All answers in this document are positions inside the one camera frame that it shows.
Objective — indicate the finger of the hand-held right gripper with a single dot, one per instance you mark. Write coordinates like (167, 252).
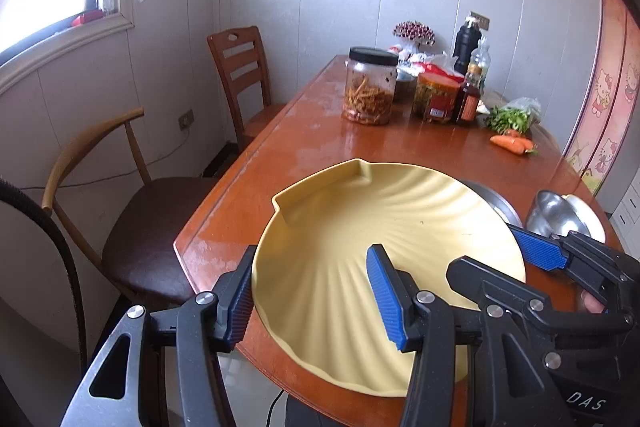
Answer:
(480, 277)
(540, 252)

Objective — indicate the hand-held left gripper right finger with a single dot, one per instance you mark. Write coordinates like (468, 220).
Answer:
(387, 302)

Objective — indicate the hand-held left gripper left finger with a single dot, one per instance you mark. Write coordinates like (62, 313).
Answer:
(237, 307)

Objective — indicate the stainless steel bowl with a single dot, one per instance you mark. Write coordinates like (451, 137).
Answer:
(555, 214)

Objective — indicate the stainless steel plate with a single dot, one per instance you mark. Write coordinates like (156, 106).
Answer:
(492, 204)

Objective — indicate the yellow shell-shaped plate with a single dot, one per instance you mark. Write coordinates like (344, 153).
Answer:
(340, 227)

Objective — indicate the person's right hand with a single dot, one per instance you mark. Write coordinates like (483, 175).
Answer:
(592, 304)

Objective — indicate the white cabinet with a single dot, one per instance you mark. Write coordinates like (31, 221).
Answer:
(627, 207)

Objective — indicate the small carrot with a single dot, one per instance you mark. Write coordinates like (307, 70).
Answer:
(522, 138)

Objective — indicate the curved-back chair with dark seat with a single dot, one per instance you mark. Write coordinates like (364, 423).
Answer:
(150, 227)

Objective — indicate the bunch of green vegetables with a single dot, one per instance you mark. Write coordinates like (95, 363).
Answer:
(510, 117)

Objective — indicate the dark sauce bottle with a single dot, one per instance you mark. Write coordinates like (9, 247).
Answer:
(468, 104)

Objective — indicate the pink cartoon cat curtain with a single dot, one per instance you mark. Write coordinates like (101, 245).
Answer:
(610, 97)

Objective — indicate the jar with red lid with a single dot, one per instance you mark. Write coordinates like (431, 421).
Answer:
(437, 102)

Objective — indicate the clear plastic bottle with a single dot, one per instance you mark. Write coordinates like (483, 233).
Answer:
(480, 59)

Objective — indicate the steel basin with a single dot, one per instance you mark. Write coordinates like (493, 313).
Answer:
(406, 87)

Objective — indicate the clear jar with black lid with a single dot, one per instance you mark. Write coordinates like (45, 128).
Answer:
(369, 92)

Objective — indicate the red and white tissue pack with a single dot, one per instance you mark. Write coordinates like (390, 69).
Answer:
(432, 68)

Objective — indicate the black thermos flask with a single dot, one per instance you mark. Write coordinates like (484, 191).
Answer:
(466, 39)

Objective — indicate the dried flower ornament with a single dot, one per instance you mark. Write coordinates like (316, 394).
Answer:
(414, 31)

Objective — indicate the wooden slat-back chair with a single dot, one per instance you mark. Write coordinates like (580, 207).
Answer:
(240, 52)

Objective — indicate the red box on window sill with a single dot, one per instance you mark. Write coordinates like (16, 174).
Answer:
(84, 19)

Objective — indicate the wall power outlet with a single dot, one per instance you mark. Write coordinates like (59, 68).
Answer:
(186, 119)

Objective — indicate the wall switch plate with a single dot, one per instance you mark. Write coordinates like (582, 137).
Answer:
(480, 21)

